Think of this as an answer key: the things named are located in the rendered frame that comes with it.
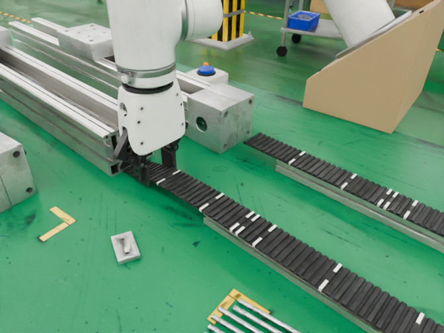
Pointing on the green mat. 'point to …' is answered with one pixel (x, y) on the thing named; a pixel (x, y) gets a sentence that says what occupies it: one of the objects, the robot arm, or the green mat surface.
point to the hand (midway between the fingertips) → (156, 166)
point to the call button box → (211, 76)
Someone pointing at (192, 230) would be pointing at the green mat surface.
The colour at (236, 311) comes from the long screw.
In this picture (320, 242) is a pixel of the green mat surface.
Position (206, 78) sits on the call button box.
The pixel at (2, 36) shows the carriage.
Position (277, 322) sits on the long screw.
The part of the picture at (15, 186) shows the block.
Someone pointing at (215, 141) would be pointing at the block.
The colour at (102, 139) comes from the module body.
